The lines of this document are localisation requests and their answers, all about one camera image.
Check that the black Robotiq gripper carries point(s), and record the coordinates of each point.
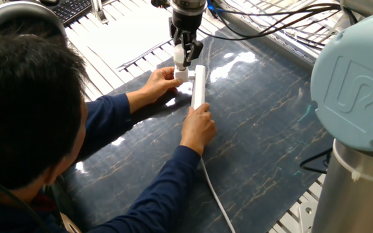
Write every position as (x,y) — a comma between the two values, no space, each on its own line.
(186,22)

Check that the white LED bulb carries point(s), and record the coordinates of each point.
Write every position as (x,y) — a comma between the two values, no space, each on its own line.
(178,56)

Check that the white power strip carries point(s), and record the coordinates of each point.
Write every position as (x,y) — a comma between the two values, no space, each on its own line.
(199,87)

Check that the right forearm blue sleeve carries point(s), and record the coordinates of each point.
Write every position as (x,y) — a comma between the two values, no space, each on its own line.
(157,194)

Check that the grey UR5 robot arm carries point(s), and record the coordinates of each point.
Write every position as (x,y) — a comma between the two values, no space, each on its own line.
(355,87)

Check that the left forearm blue sleeve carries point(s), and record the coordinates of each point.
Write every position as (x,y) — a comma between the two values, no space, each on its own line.
(105,123)

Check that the person's left hand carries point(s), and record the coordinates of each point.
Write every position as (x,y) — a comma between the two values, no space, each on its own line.
(157,85)

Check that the person's right hand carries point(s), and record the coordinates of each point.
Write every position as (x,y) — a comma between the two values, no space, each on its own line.
(198,129)

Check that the white paper stack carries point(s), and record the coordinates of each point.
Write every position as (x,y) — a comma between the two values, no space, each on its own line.
(125,35)

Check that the dark blue marble mat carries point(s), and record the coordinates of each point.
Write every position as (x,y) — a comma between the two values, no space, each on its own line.
(270,123)

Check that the black keyboard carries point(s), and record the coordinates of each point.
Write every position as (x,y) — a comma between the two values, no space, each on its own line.
(71,9)

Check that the aluminium post with bracket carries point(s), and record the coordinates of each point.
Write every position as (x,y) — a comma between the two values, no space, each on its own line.
(97,9)

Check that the aluminium corner bracket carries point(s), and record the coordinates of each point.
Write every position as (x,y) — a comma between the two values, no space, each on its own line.
(306,215)

